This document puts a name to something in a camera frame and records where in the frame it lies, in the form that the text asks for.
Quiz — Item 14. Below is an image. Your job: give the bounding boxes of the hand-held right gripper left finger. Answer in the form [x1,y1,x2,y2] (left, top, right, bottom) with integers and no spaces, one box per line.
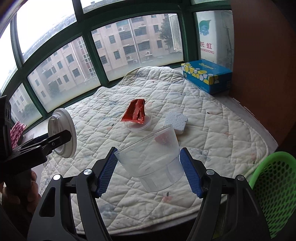
[27,146,119,241]

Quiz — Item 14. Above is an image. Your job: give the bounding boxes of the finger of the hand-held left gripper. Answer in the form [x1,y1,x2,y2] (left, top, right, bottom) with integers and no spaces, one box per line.
[17,136,50,146]
[13,130,73,154]

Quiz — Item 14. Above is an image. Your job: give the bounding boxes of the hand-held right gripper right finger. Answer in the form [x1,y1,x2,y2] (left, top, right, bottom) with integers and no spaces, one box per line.
[180,147,271,241]

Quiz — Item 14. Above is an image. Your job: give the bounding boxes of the white cup lid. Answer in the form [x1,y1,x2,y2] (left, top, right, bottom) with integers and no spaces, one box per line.
[47,108,76,158]

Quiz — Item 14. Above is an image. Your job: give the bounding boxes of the clear plastic cup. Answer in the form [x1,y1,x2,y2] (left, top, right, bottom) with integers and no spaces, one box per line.
[114,124,185,193]

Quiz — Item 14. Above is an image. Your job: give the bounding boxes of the white foam piece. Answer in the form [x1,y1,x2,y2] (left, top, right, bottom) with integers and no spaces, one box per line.
[163,112,188,135]

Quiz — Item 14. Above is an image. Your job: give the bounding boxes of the clear round plastic lid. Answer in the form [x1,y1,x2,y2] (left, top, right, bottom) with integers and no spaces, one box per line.
[124,109,153,133]

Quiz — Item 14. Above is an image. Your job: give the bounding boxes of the red foil wrapper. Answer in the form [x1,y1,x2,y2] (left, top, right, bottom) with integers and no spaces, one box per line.
[121,99,147,123]

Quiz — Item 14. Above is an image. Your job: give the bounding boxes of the green mesh wastebasket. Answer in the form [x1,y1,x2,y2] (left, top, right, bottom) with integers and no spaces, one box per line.
[248,151,296,240]

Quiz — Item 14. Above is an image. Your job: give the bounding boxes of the person's left hand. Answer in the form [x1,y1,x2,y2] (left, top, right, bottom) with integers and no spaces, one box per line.
[0,171,42,216]

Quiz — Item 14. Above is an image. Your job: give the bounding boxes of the pink patterned packet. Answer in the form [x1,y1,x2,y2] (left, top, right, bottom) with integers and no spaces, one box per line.
[10,122,27,149]

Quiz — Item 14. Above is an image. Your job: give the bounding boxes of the white quilted mat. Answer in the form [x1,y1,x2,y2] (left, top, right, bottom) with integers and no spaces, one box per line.
[38,66,270,234]

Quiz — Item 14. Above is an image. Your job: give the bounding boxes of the beige apartment building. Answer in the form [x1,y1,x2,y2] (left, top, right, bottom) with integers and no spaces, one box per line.
[0,13,185,123]

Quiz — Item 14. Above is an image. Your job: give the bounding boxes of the blue tissue box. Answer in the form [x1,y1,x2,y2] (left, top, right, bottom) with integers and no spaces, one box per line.
[181,60,233,95]

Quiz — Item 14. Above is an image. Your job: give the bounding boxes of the brown wooden cabinet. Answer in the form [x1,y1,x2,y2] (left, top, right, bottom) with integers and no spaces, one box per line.
[230,0,296,149]

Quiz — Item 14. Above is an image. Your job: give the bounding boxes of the green tree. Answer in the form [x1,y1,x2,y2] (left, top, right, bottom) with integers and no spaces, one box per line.
[159,21,174,53]

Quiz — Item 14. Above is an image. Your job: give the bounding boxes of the white outdoor air conditioner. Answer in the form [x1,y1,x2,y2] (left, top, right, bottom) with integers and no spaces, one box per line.
[194,10,233,70]

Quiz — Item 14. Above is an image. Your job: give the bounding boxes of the white louvered shutter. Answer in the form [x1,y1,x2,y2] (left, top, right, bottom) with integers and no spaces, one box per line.
[168,13,183,53]

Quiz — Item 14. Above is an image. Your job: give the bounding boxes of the green window frame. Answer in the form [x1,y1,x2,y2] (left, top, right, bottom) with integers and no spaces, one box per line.
[0,0,233,130]

